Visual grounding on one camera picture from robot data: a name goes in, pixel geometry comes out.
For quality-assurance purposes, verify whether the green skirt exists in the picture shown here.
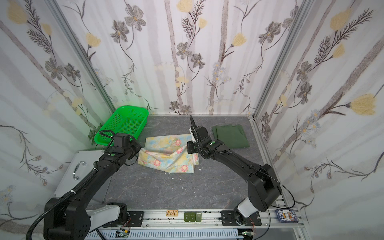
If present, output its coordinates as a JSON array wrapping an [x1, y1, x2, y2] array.
[[212, 125, 250, 149]]

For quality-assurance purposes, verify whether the floral pastel skirt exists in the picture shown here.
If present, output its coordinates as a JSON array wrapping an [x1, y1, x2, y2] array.
[[138, 134, 199, 174]]

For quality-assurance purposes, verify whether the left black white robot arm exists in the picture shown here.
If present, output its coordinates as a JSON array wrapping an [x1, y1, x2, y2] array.
[[26, 133, 142, 240]]

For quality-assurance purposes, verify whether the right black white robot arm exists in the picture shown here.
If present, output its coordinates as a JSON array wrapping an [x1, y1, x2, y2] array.
[[187, 116, 282, 225]]

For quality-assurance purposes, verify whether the green plastic basket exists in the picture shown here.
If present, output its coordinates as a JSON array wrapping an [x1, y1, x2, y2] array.
[[93, 106, 149, 146]]

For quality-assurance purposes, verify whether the silver aluminium case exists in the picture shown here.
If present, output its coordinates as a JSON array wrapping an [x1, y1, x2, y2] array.
[[52, 150, 112, 205]]

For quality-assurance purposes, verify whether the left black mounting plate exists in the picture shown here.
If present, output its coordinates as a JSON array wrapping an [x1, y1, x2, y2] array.
[[127, 211, 145, 228]]

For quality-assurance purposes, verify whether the black mounting plate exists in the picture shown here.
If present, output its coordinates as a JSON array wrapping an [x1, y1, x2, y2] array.
[[127, 211, 145, 228], [221, 210, 262, 227]]

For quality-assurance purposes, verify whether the green tag block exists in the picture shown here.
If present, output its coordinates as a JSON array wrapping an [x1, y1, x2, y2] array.
[[184, 212, 202, 223]]

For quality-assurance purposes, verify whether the small wooden tag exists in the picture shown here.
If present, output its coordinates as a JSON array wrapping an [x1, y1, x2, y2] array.
[[166, 210, 179, 217]]

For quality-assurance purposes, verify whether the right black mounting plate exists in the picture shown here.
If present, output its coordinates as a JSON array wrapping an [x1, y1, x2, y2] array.
[[221, 210, 262, 227]]

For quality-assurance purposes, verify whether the blue patterned card box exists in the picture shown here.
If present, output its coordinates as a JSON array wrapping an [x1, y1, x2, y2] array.
[[275, 209, 299, 223]]

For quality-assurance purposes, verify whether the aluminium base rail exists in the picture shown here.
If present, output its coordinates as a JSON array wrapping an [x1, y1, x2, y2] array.
[[56, 208, 305, 230]]

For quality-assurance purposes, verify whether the white vented cable duct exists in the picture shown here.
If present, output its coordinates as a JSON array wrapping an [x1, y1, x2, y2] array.
[[86, 229, 244, 240]]

